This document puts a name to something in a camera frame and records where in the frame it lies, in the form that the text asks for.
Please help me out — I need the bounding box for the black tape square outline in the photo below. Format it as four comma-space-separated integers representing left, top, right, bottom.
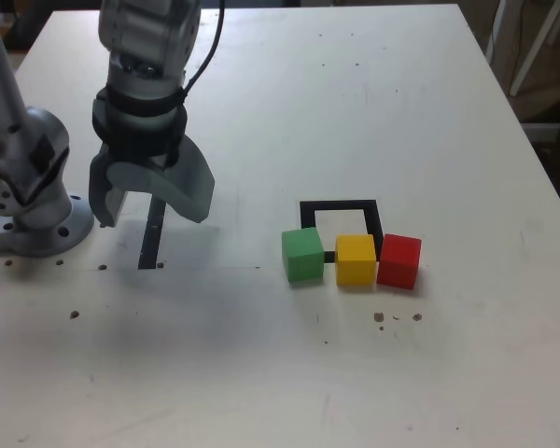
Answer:
299, 199, 385, 263

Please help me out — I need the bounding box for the black tape strip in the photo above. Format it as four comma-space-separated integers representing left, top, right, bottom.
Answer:
137, 193, 169, 271

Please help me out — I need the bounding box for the yellow cube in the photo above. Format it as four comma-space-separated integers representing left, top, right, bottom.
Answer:
334, 233, 378, 287

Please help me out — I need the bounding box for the green cube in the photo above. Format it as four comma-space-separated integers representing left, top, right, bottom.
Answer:
281, 227, 326, 286

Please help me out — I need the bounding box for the white frame stand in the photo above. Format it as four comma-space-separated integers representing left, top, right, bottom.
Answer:
484, 0, 560, 97

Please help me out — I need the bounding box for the red cube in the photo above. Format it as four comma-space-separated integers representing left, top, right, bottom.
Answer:
376, 233, 423, 291

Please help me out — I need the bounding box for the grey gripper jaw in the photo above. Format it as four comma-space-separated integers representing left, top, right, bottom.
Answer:
105, 136, 216, 224
87, 141, 130, 230

